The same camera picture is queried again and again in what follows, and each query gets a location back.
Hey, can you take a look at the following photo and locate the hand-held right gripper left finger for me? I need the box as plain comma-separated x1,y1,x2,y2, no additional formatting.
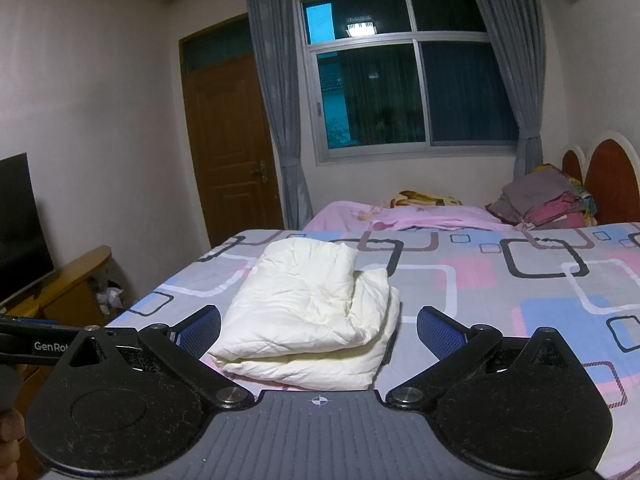
60,305,254,407

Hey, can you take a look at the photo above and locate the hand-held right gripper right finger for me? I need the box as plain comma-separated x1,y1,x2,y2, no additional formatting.
386,305,577,407

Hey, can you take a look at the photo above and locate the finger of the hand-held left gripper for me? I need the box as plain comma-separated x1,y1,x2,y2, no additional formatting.
0,316,138,349

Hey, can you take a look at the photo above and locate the white puffer jacket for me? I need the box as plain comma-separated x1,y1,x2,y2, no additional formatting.
205,237,402,392

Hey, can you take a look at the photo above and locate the pile of folded clothes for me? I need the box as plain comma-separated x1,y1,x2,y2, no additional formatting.
485,162,599,229

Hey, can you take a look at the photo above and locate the person's left hand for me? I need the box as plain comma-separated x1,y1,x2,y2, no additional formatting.
0,407,27,462

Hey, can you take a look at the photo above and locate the wooden cabinet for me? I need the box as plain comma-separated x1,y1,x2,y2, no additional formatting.
0,245,114,480

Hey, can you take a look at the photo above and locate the crumpled white plastic bag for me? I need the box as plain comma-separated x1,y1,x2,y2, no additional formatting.
95,265,126,316

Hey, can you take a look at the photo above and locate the bed with patterned sheet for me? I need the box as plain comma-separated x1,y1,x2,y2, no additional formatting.
107,220,640,480

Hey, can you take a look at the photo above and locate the black television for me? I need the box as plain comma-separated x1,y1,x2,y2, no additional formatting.
0,152,56,304

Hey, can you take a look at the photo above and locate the cartoon printed pillow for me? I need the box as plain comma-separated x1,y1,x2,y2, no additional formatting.
390,189,464,209

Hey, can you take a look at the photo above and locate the pink blanket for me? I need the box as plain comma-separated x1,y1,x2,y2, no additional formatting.
304,200,531,234

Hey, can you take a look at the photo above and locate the brown wooden door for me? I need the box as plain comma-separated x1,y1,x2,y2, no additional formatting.
178,12,286,250

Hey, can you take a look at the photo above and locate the red and white headboard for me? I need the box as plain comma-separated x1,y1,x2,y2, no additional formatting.
560,130,640,226

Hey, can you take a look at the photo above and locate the sliding glass window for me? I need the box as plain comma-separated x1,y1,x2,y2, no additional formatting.
295,0,521,165

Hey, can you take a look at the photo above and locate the grey curtain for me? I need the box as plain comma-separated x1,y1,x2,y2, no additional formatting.
243,0,316,231
457,0,549,184

